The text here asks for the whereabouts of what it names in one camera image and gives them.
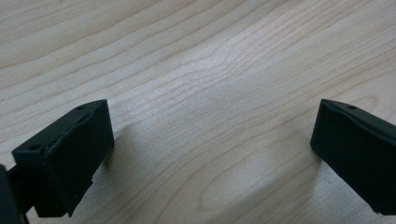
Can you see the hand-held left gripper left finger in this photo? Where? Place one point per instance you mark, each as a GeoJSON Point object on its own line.
{"type": "Point", "coordinates": [68, 155]}

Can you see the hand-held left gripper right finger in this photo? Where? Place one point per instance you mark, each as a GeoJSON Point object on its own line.
{"type": "Point", "coordinates": [355, 149]}

